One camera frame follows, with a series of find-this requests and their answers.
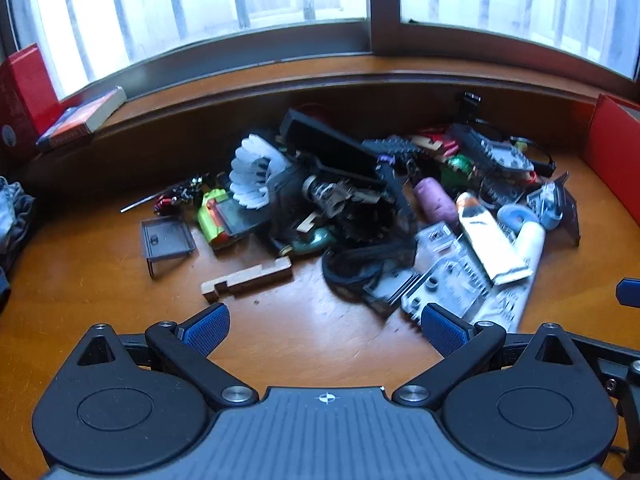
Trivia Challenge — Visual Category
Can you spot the black cable loop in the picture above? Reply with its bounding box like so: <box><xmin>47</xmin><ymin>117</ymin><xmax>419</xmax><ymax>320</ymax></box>
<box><xmin>510</xmin><ymin>135</ymin><xmax>557</xmax><ymax>178</ymax></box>

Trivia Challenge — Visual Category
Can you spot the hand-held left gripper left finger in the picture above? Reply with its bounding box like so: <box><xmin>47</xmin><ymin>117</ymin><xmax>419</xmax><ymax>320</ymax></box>
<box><xmin>75</xmin><ymin>303</ymin><xmax>260</xmax><ymax>409</ymax></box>

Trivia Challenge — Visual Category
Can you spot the paperback book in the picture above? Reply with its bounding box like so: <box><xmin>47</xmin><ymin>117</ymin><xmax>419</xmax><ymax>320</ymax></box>
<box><xmin>36</xmin><ymin>86</ymin><xmax>127</xmax><ymax>152</ymax></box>

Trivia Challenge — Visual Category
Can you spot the long black box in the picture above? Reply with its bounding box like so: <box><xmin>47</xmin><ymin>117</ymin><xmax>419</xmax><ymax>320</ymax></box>
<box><xmin>278</xmin><ymin>108</ymin><xmax>381</xmax><ymax>183</ymax></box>

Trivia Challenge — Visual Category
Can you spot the yellow green toy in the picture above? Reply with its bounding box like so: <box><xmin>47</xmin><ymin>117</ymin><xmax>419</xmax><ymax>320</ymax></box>
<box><xmin>196</xmin><ymin>187</ymin><xmax>266</xmax><ymax>251</ymax></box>

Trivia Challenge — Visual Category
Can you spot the white feather shuttlecock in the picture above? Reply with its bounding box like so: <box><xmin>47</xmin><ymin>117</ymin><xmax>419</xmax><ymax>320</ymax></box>
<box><xmin>228</xmin><ymin>134</ymin><xmax>293</xmax><ymax>211</ymax></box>

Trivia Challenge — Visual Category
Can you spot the black toothed track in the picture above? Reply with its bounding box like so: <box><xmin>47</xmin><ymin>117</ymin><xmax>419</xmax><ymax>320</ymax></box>
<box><xmin>362</xmin><ymin>135</ymin><xmax>426</xmax><ymax>161</ymax></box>

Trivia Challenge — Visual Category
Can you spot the black binder clip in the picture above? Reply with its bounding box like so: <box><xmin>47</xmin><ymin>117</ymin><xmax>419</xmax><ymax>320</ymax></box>
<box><xmin>459</xmin><ymin>91</ymin><xmax>483</xmax><ymax>123</ymax></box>

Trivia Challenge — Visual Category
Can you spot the light blue tape roll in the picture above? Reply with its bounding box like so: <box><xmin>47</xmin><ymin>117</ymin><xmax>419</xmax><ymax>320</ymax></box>
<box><xmin>496</xmin><ymin>203</ymin><xmax>536</xmax><ymax>233</ymax></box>

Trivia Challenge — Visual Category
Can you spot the red cardboard box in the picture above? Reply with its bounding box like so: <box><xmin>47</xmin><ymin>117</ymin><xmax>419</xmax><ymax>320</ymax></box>
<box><xmin>580</xmin><ymin>92</ymin><xmax>640</xmax><ymax>196</ymax></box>

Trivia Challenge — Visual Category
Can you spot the black strap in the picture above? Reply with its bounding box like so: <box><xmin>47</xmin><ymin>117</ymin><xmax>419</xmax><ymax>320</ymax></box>
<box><xmin>321</xmin><ymin>240</ymin><xmax>418</xmax><ymax>301</ymax></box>

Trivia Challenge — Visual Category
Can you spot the grey cloth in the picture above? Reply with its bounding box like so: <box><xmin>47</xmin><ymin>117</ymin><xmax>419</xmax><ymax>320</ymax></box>
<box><xmin>0</xmin><ymin>176</ymin><xmax>37</xmax><ymax>271</ymax></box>

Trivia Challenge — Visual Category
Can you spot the dark transparent case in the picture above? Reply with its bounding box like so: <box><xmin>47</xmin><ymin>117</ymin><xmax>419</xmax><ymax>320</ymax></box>
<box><xmin>542</xmin><ymin>171</ymin><xmax>582</xmax><ymax>247</ymax></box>

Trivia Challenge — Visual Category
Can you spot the dark grey plastic case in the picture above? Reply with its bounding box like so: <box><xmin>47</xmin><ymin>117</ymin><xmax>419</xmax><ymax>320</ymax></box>
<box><xmin>265</xmin><ymin>162</ymin><xmax>311</xmax><ymax>226</ymax></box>

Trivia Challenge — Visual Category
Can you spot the brown window frame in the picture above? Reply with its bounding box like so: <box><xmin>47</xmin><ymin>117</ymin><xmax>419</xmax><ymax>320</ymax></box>
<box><xmin>0</xmin><ymin>0</ymin><xmax>640</xmax><ymax>106</ymax></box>

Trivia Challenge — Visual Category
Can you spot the red black wristband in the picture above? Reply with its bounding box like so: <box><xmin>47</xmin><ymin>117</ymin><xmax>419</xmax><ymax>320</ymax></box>
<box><xmin>412</xmin><ymin>130</ymin><xmax>461</xmax><ymax>158</ymax></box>

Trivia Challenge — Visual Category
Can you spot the red carton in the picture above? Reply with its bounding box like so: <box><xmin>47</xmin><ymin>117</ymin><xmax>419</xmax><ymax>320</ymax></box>
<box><xmin>0</xmin><ymin>42</ymin><xmax>63</xmax><ymax>161</ymax></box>

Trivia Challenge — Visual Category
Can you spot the grey studded plate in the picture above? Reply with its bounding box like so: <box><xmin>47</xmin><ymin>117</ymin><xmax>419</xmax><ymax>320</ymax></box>
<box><xmin>477</xmin><ymin>172</ymin><xmax>526</xmax><ymax>208</ymax></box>
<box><xmin>480</xmin><ymin>140</ymin><xmax>536</xmax><ymax>173</ymax></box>

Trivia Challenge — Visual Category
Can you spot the thin metal rod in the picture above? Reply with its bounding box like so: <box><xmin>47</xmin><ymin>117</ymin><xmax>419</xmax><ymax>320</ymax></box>
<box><xmin>120</xmin><ymin>192</ymin><xmax>171</xmax><ymax>213</ymax></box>

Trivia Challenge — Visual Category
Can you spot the orange white tube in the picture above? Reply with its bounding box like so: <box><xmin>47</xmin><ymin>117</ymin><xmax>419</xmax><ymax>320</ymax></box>
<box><xmin>455</xmin><ymin>191</ymin><xmax>533</xmax><ymax>287</ymax></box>

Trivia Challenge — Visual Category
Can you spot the grey blue hinged piece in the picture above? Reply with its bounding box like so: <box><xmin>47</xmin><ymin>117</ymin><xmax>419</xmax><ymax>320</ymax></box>
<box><xmin>526</xmin><ymin>182</ymin><xmax>563</xmax><ymax>231</ymax></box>

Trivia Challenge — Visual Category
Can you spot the small red black toy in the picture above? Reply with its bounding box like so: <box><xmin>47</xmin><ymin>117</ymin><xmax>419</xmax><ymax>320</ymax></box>
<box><xmin>152</xmin><ymin>172</ymin><xmax>211</xmax><ymax>211</ymax></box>

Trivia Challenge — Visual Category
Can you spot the pink foam cylinder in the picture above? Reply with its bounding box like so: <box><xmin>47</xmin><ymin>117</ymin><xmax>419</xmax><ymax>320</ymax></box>
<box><xmin>412</xmin><ymin>176</ymin><xmax>460</xmax><ymax>226</ymax></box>

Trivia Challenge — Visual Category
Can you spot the white plastic cylinder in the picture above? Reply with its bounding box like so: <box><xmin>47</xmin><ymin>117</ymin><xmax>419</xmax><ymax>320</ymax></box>
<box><xmin>512</xmin><ymin>220</ymin><xmax>546</xmax><ymax>273</ymax></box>

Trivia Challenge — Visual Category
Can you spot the white printed wrapper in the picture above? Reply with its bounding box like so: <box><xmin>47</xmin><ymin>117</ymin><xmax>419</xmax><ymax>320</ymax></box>
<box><xmin>470</xmin><ymin>275</ymin><xmax>531</xmax><ymax>333</ymax></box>

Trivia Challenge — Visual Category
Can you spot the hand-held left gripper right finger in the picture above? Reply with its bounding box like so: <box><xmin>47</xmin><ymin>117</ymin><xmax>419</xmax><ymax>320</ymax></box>
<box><xmin>392</xmin><ymin>303</ymin><xmax>576</xmax><ymax>407</ymax></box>

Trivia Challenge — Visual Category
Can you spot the grey plastic tray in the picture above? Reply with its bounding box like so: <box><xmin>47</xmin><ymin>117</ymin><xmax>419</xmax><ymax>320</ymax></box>
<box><xmin>140</xmin><ymin>216</ymin><xmax>197</xmax><ymax>278</ymax></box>

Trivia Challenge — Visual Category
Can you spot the green plastic toy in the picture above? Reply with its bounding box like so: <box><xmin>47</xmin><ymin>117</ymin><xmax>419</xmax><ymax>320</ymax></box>
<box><xmin>277</xmin><ymin>225</ymin><xmax>336</xmax><ymax>261</ymax></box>

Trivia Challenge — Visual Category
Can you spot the green foil ball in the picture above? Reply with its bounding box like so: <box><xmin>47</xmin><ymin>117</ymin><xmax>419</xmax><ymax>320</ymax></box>
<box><xmin>446</xmin><ymin>154</ymin><xmax>475</xmax><ymax>177</ymax></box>

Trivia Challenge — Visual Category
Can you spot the notched wooden strip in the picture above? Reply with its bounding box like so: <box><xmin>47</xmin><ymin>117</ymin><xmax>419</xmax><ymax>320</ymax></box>
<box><xmin>201</xmin><ymin>257</ymin><xmax>293</xmax><ymax>303</ymax></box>

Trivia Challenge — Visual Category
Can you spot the grey ribbed plastic part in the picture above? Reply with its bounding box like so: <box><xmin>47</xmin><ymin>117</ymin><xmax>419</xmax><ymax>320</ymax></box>
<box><xmin>362</xmin><ymin>267</ymin><xmax>421</xmax><ymax>318</ymax></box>

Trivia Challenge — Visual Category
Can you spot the large grey plastic plate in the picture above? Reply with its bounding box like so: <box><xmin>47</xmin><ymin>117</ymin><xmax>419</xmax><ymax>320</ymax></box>
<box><xmin>400</xmin><ymin>250</ymin><xmax>493</xmax><ymax>333</ymax></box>

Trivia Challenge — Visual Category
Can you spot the clear blister pack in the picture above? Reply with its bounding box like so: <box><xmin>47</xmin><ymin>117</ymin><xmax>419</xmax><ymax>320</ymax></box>
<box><xmin>415</xmin><ymin>222</ymin><xmax>468</xmax><ymax>261</ymax></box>

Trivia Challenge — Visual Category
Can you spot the black purple toy robot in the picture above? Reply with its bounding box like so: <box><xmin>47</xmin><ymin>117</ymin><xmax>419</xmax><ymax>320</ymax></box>
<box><xmin>374</xmin><ymin>152</ymin><xmax>420</xmax><ymax>241</ymax></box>

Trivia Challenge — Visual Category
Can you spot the worn taped shuttlecock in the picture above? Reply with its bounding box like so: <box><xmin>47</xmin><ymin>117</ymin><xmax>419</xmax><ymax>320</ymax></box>
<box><xmin>301</xmin><ymin>175</ymin><xmax>386</xmax><ymax>221</ymax></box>

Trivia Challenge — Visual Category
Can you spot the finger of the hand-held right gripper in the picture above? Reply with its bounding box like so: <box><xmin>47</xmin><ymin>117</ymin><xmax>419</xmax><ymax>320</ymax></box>
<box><xmin>616</xmin><ymin>279</ymin><xmax>640</xmax><ymax>309</ymax></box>

